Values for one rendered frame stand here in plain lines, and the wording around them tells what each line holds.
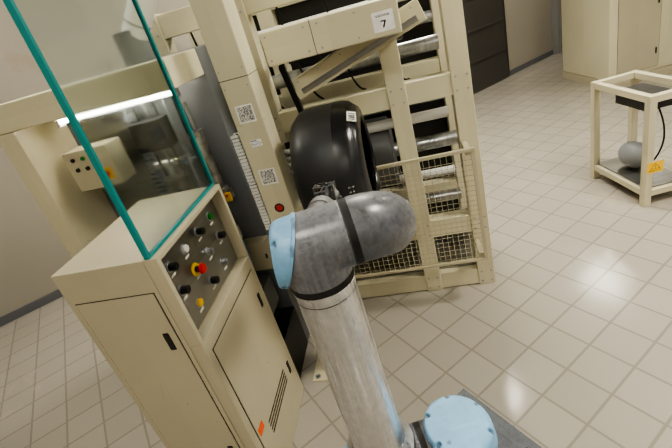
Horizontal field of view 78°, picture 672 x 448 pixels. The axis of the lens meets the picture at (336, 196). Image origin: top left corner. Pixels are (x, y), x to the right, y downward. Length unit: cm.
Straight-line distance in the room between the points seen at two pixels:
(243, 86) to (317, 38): 40
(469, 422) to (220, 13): 152
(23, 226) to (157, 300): 323
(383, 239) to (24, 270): 432
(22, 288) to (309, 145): 369
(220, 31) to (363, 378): 135
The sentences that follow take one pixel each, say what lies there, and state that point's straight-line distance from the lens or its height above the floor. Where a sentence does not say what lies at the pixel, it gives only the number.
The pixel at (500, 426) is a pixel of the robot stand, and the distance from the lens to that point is 148.
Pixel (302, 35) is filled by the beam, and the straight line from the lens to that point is 193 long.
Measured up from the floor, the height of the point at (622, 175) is 13.
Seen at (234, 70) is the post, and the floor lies 168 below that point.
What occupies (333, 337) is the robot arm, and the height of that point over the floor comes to 132.
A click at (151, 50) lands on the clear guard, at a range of 173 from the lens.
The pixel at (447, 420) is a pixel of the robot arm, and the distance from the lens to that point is 106.
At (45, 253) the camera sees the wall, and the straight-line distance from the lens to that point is 473.
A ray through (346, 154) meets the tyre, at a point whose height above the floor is 130.
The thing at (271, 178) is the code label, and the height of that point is 121.
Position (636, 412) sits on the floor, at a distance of 232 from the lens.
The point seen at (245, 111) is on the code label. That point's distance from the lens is 178.
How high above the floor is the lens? 182
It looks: 24 degrees down
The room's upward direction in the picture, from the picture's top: 16 degrees counter-clockwise
